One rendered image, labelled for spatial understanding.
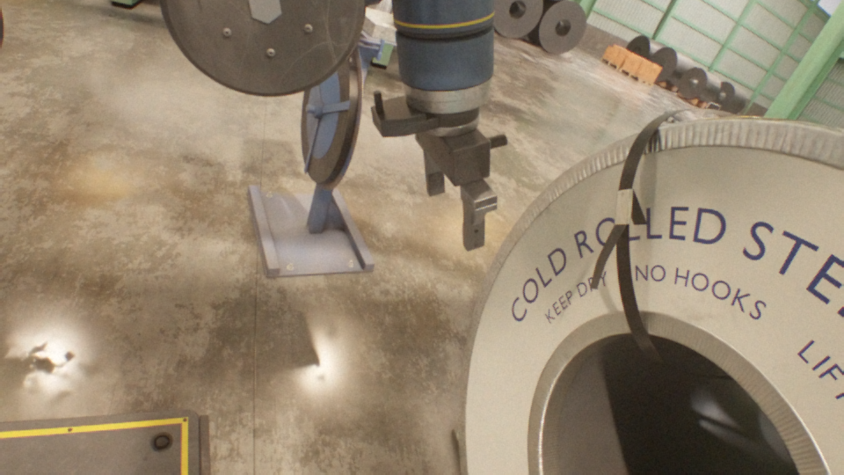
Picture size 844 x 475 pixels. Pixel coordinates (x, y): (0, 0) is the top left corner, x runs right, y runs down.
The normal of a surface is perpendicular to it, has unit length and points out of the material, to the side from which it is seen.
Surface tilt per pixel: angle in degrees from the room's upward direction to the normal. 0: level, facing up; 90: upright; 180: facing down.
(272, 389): 0
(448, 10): 94
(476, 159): 88
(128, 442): 0
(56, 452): 0
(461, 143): 25
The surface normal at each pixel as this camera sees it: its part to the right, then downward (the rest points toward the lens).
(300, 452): 0.34, -0.81
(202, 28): 0.15, 0.62
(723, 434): 0.43, -0.43
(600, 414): 0.42, 0.02
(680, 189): -0.90, -0.12
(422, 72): -0.44, 0.58
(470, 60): 0.50, 0.50
